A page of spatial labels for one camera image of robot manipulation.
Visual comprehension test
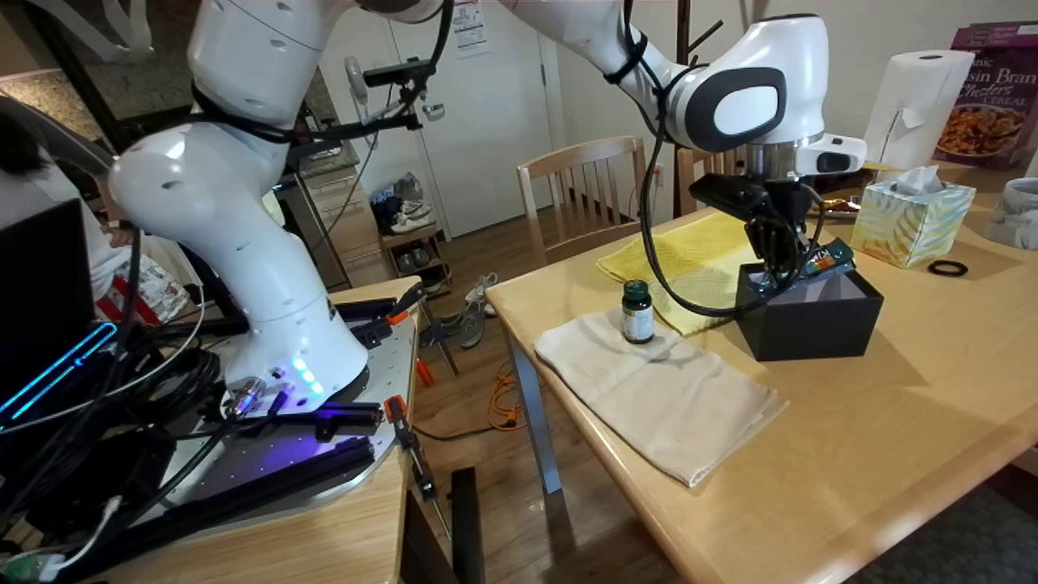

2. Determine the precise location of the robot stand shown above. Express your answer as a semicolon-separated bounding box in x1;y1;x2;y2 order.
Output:
0;276;487;584

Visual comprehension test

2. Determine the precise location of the patterned tissue box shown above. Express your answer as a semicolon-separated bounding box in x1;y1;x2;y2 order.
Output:
850;165;977;269

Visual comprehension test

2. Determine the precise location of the paper notice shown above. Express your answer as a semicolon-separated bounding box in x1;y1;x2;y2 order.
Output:
453;0;492;58

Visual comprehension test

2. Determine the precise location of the shoe rack with shoes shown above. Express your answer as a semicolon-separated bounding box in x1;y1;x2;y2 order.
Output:
371;172;452;294

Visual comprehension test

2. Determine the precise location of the bundle of black cables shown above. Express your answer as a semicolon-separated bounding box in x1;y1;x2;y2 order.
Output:
0;229;238;528

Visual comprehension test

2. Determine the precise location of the green pill bottle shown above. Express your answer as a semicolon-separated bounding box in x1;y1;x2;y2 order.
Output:
621;280;655;345

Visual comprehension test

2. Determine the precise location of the dark snack wrapper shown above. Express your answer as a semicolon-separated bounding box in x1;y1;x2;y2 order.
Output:
749;238;857;294

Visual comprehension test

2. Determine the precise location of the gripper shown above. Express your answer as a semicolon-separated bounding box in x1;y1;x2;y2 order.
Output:
744;180;817;285

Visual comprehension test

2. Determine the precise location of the wooden drawer cabinet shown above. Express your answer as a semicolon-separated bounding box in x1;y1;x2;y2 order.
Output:
298;144;396;290

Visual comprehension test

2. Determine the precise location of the red and white bag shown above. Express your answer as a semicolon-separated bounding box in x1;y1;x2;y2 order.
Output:
96;255;193;326

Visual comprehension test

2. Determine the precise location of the camera on mount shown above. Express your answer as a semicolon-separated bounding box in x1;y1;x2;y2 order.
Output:
285;57;448;160

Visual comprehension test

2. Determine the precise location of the purple cereal box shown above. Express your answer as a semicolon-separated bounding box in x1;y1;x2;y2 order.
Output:
933;22;1038;170

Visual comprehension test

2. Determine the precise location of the orange cable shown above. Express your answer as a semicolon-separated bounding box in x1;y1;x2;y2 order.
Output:
486;363;525;432

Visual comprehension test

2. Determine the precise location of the white paper towel roll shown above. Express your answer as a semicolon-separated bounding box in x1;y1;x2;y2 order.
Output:
863;50;977;172

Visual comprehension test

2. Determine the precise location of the black open box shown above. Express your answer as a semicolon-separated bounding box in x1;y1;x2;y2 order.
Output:
734;261;885;363

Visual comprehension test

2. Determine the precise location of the white door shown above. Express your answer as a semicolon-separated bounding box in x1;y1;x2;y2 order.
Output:
388;0;562;238

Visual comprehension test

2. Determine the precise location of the wooden chair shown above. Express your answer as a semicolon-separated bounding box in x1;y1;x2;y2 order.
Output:
676;146;748;217
517;135;650;266

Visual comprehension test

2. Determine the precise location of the orange and black clamp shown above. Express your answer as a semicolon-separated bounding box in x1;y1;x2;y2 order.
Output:
347;281;427;350
384;395;440;501

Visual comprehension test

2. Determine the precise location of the black computer with blue light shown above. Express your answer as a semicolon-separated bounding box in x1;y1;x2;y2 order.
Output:
0;199;119;427

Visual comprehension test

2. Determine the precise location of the pair of grey sneakers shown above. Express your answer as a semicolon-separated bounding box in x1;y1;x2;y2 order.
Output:
459;273;501;350

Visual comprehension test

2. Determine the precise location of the white cable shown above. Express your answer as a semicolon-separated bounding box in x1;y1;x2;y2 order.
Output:
36;495;124;582

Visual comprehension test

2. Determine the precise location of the yellow cloth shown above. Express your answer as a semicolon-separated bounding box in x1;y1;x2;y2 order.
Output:
596;213;765;337

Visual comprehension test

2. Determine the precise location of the beige cloth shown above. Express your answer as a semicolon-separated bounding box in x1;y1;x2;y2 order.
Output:
534;308;790;489

